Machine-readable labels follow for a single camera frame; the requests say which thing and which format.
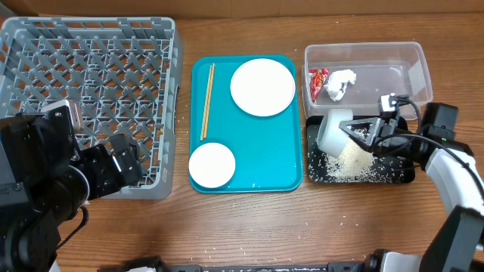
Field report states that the grey bowl of rice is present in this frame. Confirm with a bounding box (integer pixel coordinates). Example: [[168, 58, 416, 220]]
[[316, 109, 353, 157]]

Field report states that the white tissue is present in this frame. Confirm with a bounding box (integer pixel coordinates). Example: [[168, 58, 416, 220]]
[[324, 70, 356, 102]]

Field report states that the red snack wrapper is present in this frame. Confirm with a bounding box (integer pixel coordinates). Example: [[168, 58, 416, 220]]
[[309, 69, 329, 104]]

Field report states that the large white plate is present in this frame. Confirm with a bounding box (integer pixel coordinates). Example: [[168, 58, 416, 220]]
[[230, 58, 296, 117]]

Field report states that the wooden chopstick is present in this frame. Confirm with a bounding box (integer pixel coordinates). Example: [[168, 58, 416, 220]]
[[200, 63, 215, 141], [206, 70, 215, 136]]

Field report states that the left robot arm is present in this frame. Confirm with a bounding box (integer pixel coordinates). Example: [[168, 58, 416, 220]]
[[1, 107, 143, 271]]

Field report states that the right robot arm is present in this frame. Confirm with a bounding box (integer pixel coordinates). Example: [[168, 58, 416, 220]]
[[339, 103, 483, 271]]

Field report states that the black tray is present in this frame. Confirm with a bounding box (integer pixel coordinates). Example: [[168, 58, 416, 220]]
[[306, 116, 415, 184]]

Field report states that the clear plastic bin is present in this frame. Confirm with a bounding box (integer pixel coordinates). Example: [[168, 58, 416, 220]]
[[301, 42, 433, 118]]

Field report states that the teal plastic tray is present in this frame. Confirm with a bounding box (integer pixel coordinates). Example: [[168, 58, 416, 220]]
[[189, 55, 304, 193]]

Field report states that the grey dish rack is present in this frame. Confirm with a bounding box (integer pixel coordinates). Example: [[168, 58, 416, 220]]
[[1, 17, 183, 199]]

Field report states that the small white plate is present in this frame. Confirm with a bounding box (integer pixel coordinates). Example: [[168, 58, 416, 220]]
[[188, 143, 236, 189]]

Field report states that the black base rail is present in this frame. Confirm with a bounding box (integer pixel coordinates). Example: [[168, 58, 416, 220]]
[[98, 249, 424, 272]]

